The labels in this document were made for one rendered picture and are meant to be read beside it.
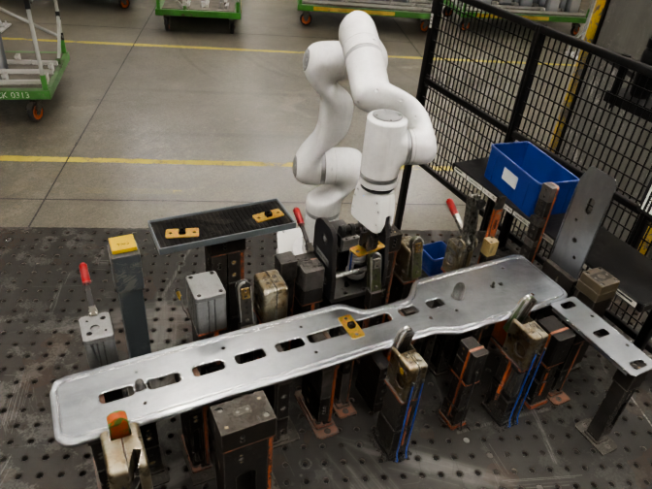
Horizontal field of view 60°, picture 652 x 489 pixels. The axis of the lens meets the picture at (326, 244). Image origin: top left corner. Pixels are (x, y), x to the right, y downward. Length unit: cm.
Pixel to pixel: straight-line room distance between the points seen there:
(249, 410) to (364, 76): 76
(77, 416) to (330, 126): 100
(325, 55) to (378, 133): 45
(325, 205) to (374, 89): 68
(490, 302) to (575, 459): 48
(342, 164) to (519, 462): 99
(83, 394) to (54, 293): 81
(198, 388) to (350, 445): 49
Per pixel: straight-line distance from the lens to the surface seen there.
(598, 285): 178
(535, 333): 155
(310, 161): 177
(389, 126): 116
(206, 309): 141
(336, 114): 166
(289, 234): 214
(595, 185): 176
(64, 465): 165
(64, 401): 138
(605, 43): 417
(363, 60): 134
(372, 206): 126
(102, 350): 143
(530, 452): 175
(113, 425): 119
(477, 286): 171
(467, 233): 174
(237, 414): 125
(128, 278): 154
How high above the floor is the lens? 201
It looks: 35 degrees down
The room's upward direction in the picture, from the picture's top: 5 degrees clockwise
